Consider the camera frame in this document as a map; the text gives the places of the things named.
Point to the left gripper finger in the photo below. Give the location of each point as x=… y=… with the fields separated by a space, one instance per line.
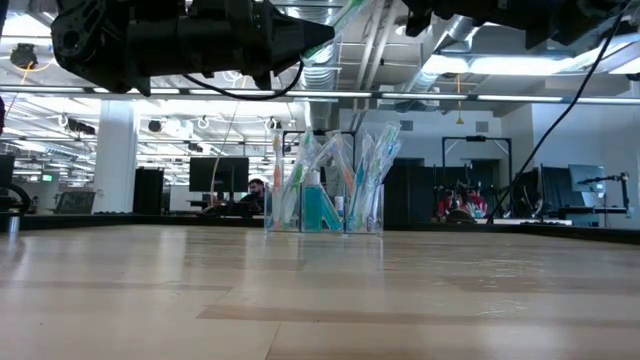
x=300 y=37

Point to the blue white toothbrush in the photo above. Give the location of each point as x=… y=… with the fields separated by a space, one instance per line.
x=361 y=175
x=380 y=172

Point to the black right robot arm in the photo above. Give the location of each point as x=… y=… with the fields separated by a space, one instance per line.
x=560 y=17

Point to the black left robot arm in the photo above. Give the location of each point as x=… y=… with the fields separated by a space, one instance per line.
x=110 y=40

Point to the red packaged toothbrush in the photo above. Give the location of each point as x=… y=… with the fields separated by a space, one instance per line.
x=320 y=132

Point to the black flat monitor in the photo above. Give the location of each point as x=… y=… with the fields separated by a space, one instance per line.
x=220 y=175

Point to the person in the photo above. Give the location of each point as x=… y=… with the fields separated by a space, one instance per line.
x=256 y=192

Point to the white building pillar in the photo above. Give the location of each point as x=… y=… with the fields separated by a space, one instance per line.
x=115 y=160

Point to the small white container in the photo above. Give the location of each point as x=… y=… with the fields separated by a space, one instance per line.
x=339 y=205

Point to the black tall cabinet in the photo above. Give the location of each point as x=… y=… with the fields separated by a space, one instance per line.
x=148 y=190

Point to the black partition curtain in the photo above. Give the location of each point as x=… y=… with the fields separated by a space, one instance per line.
x=410 y=185

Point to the white ceiling light panel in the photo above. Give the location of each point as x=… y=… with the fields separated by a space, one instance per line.
x=615 y=50

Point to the long ceiling light bar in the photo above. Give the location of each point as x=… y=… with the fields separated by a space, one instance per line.
x=50 y=89

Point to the clear acrylic organizer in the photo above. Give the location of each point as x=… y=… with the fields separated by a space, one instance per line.
x=372 y=220

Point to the red and black robot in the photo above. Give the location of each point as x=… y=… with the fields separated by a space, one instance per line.
x=462 y=205

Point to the black ceiling device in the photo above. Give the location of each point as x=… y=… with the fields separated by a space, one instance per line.
x=23 y=55

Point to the black screen panels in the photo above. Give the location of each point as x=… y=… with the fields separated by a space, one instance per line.
x=550 y=187

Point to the grey mesh office chair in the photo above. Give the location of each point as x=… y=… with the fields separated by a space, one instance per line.
x=75 y=202

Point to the tilted computer monitor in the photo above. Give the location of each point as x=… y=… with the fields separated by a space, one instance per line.
x=587 y=180

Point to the green exit sign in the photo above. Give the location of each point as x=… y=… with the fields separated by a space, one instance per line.
x=47 y=177

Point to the black boom stand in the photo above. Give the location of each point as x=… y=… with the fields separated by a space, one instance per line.
x=625 y=195

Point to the ribbed silver ceiling duct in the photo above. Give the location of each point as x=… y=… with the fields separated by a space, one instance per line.
x=320 y=75

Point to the black metal gantry frame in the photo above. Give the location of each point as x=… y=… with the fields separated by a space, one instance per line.
x=475 y=138

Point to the silver metal post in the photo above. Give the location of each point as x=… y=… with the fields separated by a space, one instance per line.
x=14 y=225

